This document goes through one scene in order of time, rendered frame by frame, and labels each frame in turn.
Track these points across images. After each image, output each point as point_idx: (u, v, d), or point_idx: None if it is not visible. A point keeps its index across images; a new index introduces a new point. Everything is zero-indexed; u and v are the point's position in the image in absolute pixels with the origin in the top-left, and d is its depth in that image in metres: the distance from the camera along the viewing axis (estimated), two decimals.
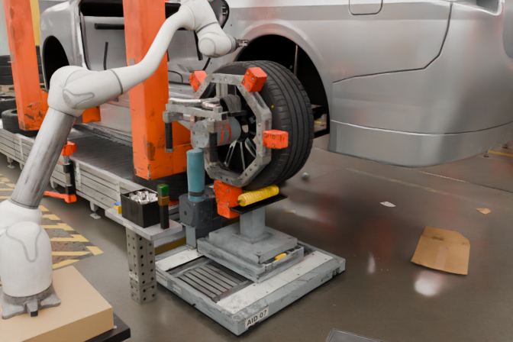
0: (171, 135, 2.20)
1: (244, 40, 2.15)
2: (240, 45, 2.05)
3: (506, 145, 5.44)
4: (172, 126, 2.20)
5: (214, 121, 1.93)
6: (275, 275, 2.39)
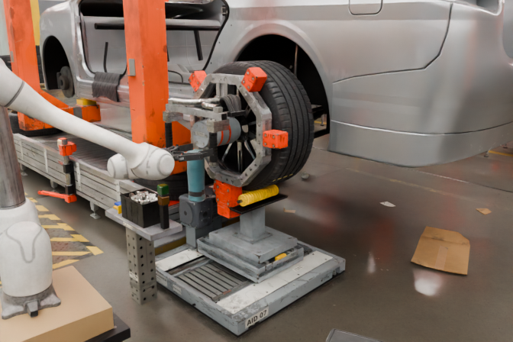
0: (171, 135, 2.20)
1: (199, 153, 1.83)
2: (178, 158, 1.81)
3: (506, 145, 5.44)
4: (172, 126, 2.20)
5: (214, 121, 1.93)
6: (275, 275, 2.39)
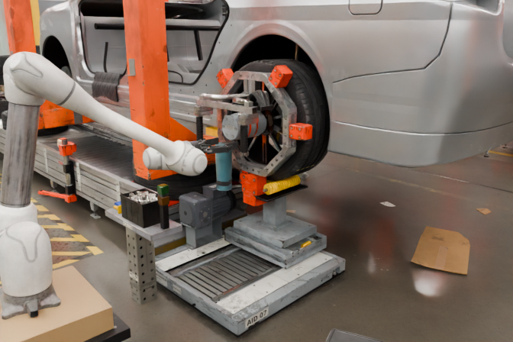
0: (201, 128, 2.37)
1: (226, 146, 1.96)
2: (206, 151, 1.94)
3: (506, 145, 5.44)
4: (202, 120, 2.37)
5: (245, 114, 2.09)
6: (275, 275, 2.39)
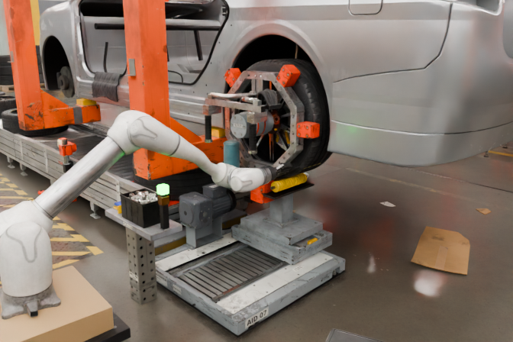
0: (210, 127, 2.41)
1: None
2: (279, 168, 2.25)
3: (506, 145, 5.44)
4: (211, 118, 2.40)
5: (254, 113, 2.13)
6: (275, 275, 2.39)
